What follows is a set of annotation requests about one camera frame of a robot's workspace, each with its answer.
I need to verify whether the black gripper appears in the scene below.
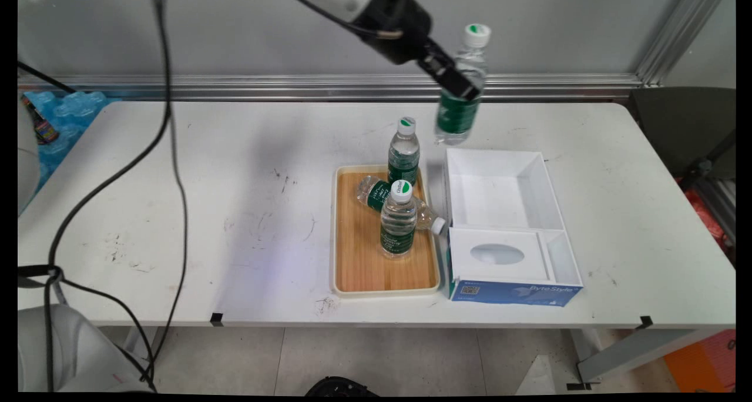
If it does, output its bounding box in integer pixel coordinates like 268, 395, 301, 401
351, 0, 482, 102

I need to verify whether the green label water bottle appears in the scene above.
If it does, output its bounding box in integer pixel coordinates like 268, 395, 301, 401
380, 179, 419, 259
434, 24, 492, 146
387, 116, 422, 187
355, 175, 448, 236

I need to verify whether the white and blue cardboard box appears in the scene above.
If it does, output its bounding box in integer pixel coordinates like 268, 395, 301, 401
444, 148, 585, 307

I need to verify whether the wooden tray with cream rim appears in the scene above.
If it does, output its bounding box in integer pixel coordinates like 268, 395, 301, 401
330, 164, 442, 299

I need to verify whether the red bag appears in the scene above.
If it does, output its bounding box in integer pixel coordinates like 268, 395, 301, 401
676, 177, 730, 256

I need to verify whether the black round object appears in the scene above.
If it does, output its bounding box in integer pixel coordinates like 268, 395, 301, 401
304, 376, 381, 398

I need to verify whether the grey table leg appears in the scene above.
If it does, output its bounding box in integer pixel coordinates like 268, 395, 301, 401
565, 328, 724, 391

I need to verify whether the orange plastic bin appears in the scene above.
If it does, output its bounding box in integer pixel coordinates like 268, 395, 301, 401
663, 329, 736, 394

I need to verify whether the horizontal aluminium frame rail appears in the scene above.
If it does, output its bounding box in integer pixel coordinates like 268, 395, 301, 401
18, 73, 645, 102

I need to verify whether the upright aluminium frame post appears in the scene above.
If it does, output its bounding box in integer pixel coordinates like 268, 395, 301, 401
633, 0, 730, 89

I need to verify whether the thin black cable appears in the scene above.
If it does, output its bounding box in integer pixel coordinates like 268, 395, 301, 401
141, 0, 190, 385

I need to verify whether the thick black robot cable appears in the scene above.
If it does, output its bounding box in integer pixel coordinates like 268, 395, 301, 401
42, 0, 172, 391

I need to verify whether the black background cable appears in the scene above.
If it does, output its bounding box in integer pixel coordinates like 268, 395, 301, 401
18, 60, 78, 94

